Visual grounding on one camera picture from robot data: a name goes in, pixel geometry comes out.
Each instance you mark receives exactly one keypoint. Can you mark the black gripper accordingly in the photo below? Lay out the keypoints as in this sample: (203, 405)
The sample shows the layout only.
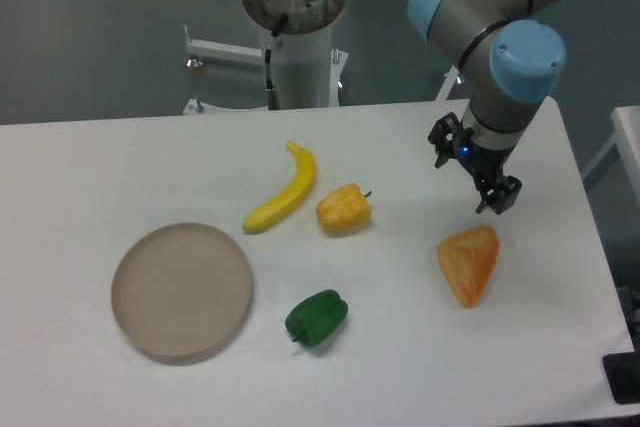
(452, 140)

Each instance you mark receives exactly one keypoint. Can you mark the yellow toy pepper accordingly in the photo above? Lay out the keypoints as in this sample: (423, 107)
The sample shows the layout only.
(344, 208)

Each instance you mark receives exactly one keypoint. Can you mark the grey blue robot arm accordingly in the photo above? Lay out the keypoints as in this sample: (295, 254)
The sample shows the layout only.
(512, 61)

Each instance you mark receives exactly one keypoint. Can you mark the green toy pepper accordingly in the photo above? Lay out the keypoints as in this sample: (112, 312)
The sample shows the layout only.
(315, 319)

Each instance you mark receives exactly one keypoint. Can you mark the orange triangular toy bread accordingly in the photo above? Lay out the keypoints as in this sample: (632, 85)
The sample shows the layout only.
(466, 259)

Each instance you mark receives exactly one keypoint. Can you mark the white side table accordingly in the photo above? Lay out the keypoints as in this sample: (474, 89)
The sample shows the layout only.
(622, 144)

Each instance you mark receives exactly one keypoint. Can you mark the yellow toy banana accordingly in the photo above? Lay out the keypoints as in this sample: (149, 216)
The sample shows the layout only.
(283, 203)

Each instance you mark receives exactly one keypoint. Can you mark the black device at edge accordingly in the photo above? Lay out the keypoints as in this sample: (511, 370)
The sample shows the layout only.
(622, 373)

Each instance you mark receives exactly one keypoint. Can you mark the beige round plate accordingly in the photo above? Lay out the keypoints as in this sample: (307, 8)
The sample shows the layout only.
(181, 292)

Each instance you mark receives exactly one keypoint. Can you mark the white frame leg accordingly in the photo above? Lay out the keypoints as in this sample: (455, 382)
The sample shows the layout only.
(453, 81)

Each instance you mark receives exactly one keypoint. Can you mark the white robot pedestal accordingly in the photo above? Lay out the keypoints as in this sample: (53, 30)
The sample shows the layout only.
(301, 67)

